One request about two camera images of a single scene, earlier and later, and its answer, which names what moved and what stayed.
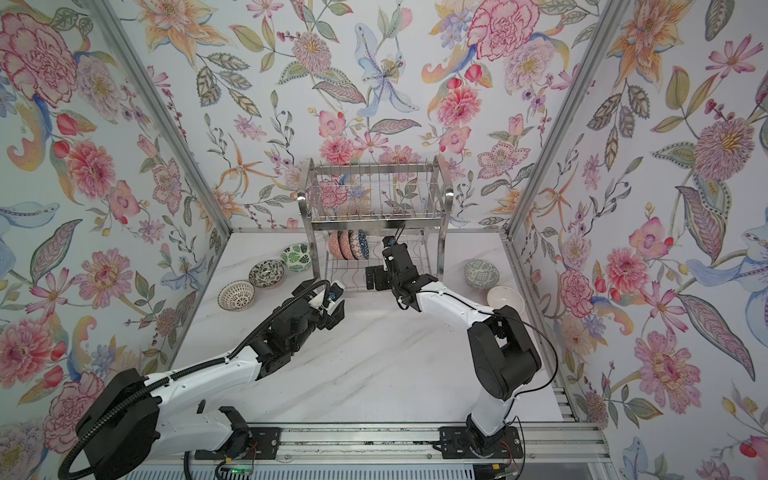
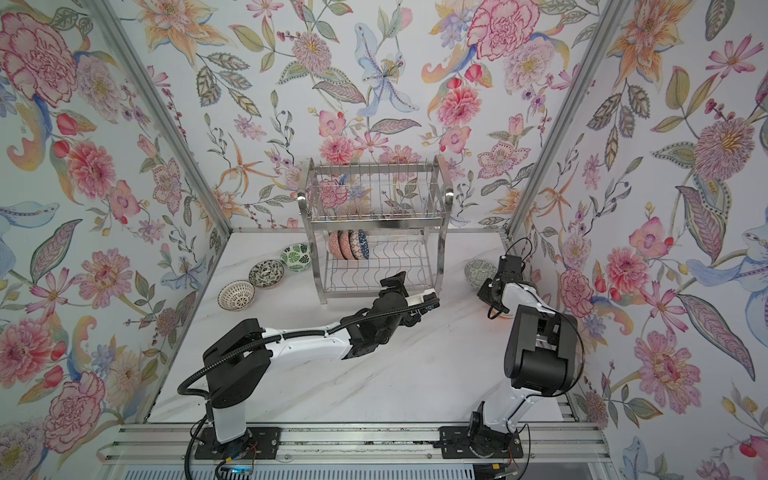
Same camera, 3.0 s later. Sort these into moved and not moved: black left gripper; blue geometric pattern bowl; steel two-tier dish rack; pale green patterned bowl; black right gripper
Moved: black left gripper; black right gripper
Not moved: blue geometric pattern bowl; pale green patterned bowl; steel two-tier dish rack
